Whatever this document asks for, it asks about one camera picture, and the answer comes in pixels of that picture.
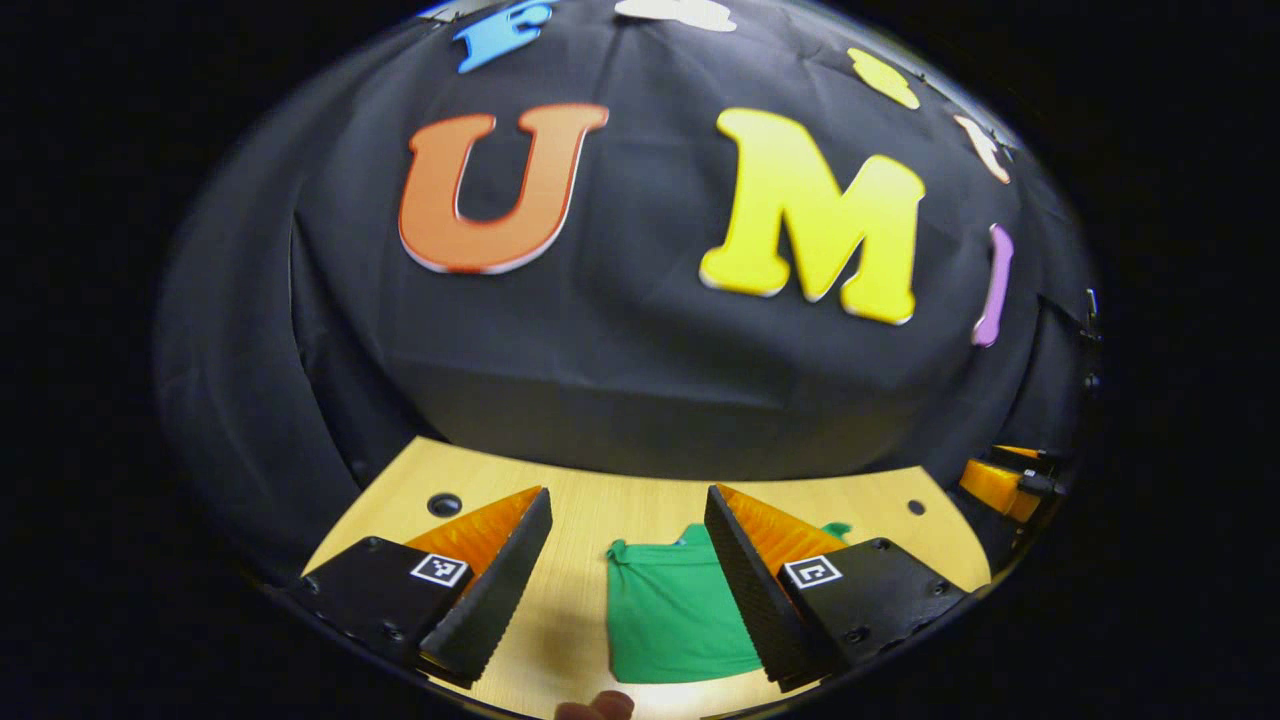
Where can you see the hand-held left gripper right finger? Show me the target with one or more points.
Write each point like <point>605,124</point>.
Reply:
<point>755,600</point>

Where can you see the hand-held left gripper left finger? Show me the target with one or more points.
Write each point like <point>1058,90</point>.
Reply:
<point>495,605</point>

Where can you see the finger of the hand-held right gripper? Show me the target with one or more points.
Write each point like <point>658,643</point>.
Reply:
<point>1022,456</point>
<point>995,485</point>

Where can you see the green T-shirt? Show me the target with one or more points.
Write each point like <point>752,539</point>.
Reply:
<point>670,620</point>

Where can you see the black backdrop cloth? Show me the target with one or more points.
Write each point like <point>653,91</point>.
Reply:
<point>620,350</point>

